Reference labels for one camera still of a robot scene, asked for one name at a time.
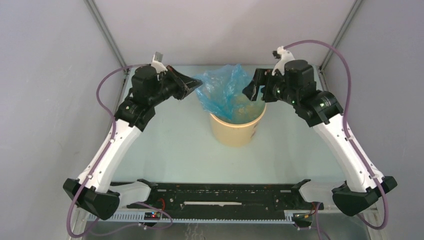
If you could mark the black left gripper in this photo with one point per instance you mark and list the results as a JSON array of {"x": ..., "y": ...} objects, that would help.
[{"x": 189, "y": 84}]

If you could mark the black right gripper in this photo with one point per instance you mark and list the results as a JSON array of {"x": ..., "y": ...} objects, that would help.
[{"x": 260, "y": 78}]

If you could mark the blue plastic trash bag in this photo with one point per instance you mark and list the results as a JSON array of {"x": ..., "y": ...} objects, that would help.
[{"x": 221, "y": 95}]

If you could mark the yellow printed trash bin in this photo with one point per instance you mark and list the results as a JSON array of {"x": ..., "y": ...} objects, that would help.
[{"x": 234, "y": 135}]

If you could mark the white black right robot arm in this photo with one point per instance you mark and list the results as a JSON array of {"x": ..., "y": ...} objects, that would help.
[{"x": 364, "y": 184}]

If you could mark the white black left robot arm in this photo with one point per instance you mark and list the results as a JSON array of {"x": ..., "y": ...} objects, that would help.
[{"x": 92, "y": 190}]

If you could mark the small lit circuit board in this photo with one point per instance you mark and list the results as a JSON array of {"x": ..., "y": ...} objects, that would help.
[{"x": 152, "y": 216}]

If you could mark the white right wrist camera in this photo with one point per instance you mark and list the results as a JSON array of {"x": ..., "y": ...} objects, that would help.
[{"x": 284, "y": 56}]

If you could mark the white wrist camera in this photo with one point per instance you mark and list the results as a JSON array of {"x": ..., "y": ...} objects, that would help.
[
  {"x": 157, "y": 63},
  {"x": 284, "y": 56}
]

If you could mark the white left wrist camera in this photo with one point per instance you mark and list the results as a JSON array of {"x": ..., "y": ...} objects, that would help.
[{"x": 157, "y": 63}]

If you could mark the aluminium corner frame left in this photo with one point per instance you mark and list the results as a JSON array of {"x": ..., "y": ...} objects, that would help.
[{"x": 105, "y": 31}]

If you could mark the aluminium corner frame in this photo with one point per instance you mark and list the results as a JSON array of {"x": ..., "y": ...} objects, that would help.
[
  {"x": 105, "y": 31},
  {"x": 357, "y": 4}
]

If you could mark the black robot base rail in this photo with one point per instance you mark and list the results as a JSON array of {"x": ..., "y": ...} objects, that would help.
[{"x": 227, "y": 201}]

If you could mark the aluminium corner frame right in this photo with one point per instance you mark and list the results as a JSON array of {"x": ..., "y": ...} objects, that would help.
[{"x": 357, "y": 4}]

